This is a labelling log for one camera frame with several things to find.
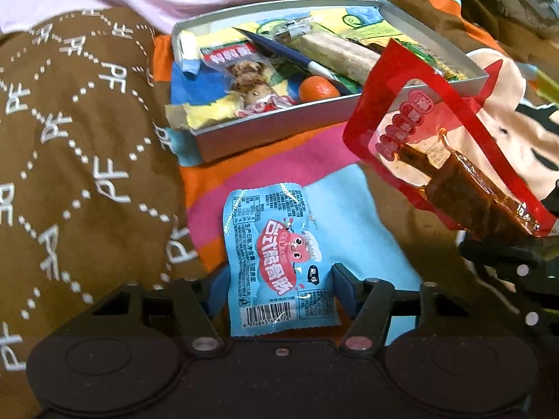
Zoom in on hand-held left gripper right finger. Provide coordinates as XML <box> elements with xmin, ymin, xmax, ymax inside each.
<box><xmin>332</xmin><ymin>263</ymin><xmax>477</xmax><ymax>356</ymax></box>

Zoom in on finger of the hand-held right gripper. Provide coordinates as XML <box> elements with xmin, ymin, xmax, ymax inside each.
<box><xmin>458</xmin><ymin>229</ymin><xmax>559</xmax><ymax>281</ymax></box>
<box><xmin>515</xmin><ymin>271</ymin><xmax>559</xmax><ymax>329</ymax></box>

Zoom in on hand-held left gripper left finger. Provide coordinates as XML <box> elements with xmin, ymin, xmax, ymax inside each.
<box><xmin>89</xmin><ymin>266</ymin><xmax>231</xmax><ymax>356</ymax></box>

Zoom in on light blue snack packet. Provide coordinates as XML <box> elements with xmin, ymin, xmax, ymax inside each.
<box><xmin>222</xmin><ymin>185</ymin><xmax>342</xmax><ymax>338</ymax></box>

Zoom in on grey shallow box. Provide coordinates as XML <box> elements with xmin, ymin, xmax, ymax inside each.
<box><xmin>170</xmin><ymin>0</ymin><xmax>490</xmax><ymax>163</ymax></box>

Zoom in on red spicy strip packet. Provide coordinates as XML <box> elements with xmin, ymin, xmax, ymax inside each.
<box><xmin>342</xmin><ymin>38</ymin><xmax>559</xmax><ymax>238</ymax></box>

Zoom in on golden snack packet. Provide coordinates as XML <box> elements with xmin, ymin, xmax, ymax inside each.
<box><xmin>432</xmin><ymin>57</ymin><xmax>477</xmax><ymax>83</ymax></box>

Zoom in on tangerine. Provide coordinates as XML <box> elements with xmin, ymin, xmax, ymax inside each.
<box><xmin>298</xmin><ymin>76</ymin><xmax>341</xmax><ymax>102</ymax></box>

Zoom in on clear egg pack red label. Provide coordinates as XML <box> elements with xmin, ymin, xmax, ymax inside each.
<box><xmin>201</xmin><ymin>41</ymin><xmax>302</xmax><ymax>118</ymax></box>

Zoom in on rice cracker bar pack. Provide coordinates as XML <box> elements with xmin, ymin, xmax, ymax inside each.
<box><xmin>299</xmin><ymin>30</ymin><xmax>380</xmax><ymax>83</ymax></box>

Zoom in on dark blue long packet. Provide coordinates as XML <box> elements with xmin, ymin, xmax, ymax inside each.
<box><xmin>231</xmin><ymin>26</ymin><xmax>363</xmax><ymax>94</ymax></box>

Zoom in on colourful cartoon blanket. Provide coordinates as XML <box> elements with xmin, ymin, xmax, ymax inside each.
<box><xmin>153</xmin><ymin>0</ymin><xmax>559</xmax><ymax>297</ymax></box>

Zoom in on crayon drawing paper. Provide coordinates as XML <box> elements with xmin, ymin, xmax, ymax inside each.
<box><xmin>165</xmin><ymin>6</ymin><xmax>394</xmax><ymax>132</ymax></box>

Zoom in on brown patterned blanket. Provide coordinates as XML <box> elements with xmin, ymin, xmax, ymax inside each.
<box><xmin>0</xmin><ymin>6</ymin><xmax>210</xmax><ymax>419</ymax></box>

